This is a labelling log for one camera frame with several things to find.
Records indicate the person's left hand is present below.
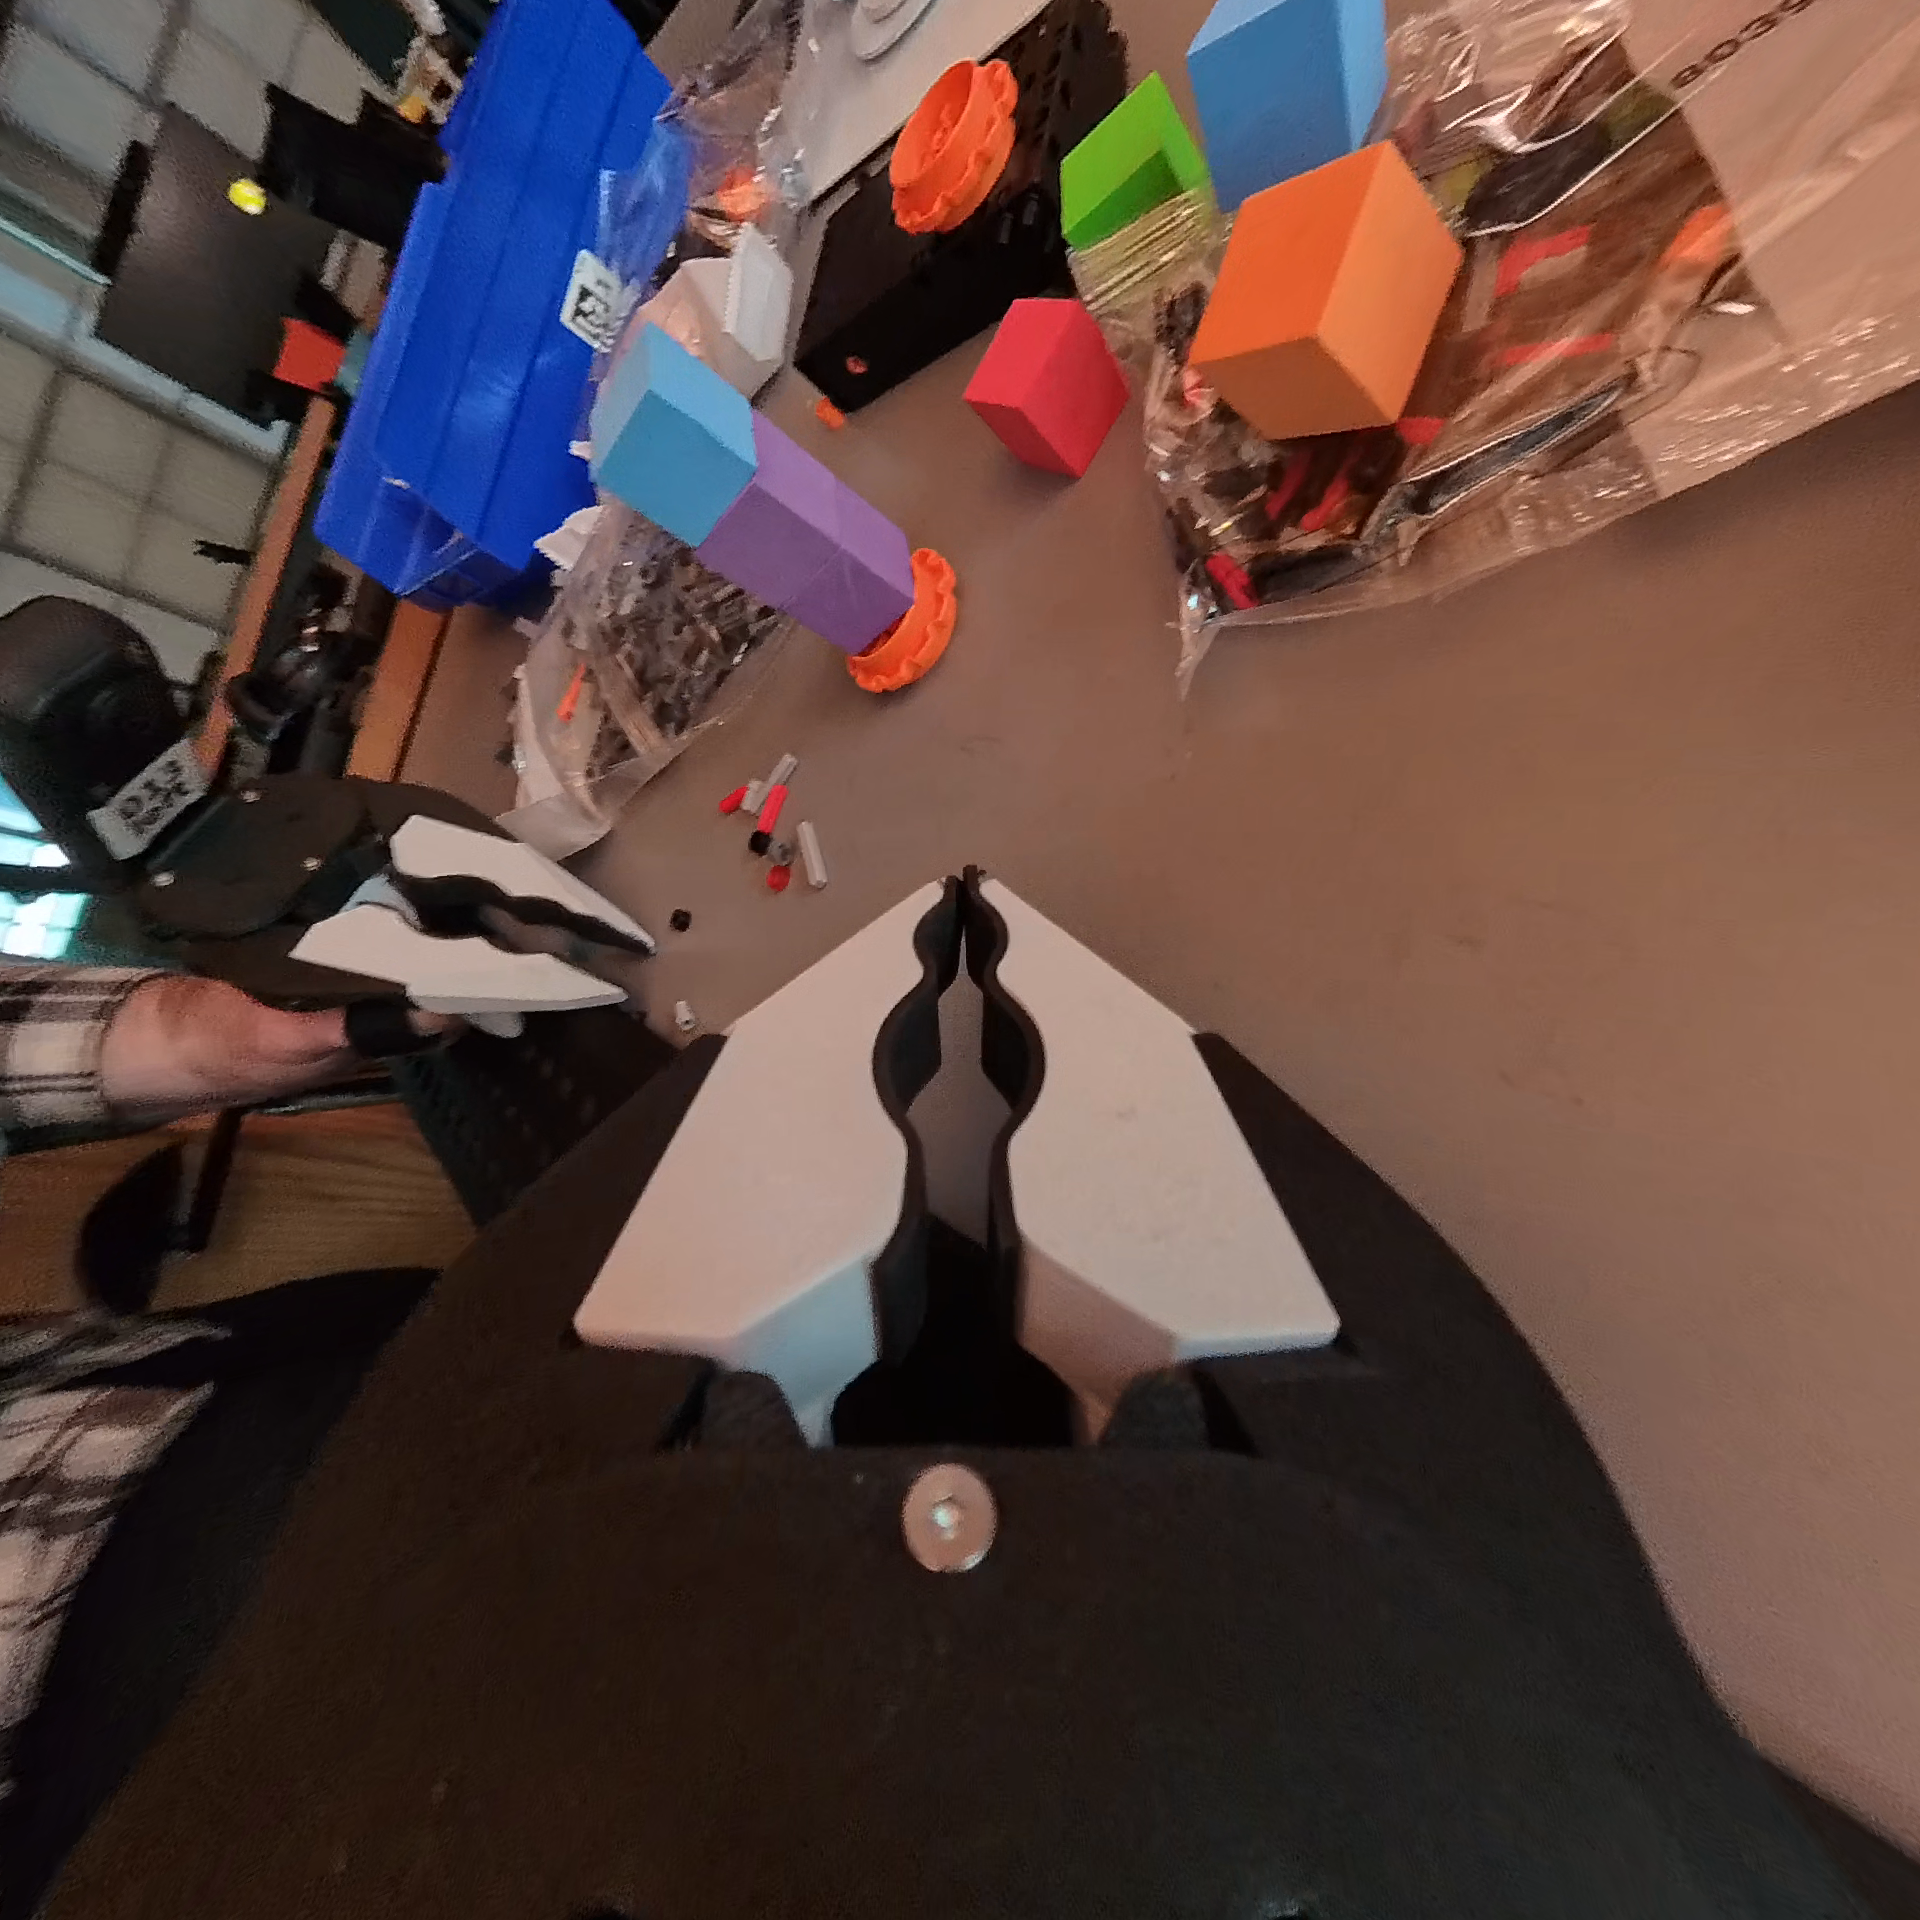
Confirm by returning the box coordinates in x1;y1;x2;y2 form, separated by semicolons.
110;973;454;1115

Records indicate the black perforated chair back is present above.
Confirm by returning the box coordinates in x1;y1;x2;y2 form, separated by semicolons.
400;1011;681;1235

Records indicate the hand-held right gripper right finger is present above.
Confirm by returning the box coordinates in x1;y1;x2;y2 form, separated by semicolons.
967;866;1340;1446

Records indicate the orange cube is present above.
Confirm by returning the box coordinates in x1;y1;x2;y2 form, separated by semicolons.
1188;141;1462;442

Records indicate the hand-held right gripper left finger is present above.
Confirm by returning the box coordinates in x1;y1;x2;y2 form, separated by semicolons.
574;866;969;1450

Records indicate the person's plaid shirt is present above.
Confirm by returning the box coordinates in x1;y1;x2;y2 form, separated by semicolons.
0;1314;225;1804

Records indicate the grey desk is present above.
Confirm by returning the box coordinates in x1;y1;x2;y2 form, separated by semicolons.
195;0;1920;1869

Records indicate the clear bag of grey parts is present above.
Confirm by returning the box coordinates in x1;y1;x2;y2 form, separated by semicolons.
497;504;800;861

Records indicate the blue storage bin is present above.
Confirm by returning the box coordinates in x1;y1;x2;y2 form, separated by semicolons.
312;0;681;618

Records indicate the person's left forearm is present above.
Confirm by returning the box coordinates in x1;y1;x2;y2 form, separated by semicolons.
0;961;168;1159

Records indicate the purple cube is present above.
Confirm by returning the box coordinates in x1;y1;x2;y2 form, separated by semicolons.
776;468;916;659
693;411;839;606

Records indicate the red cube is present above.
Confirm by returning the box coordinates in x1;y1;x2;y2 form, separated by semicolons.
963;297;1129;481

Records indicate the clear bag of coloured parts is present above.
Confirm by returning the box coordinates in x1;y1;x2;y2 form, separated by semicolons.
1142;0;1920;698

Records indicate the orange gear wheel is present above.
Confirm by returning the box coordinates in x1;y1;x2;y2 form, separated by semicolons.
842;543;963;697
886;56;1025;237

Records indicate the green cube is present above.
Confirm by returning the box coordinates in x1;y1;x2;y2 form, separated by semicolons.
1058;71;1213;250

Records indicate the blue cube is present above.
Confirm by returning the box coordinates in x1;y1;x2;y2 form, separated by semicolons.
1185;0;1390;211
588;322;759;547

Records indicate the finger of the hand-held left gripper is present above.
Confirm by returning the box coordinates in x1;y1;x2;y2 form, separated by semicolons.
290;904;630;1042
386;815;658;961

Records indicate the black building plate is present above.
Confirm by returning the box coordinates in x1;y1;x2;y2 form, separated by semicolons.
789;0;1129;418

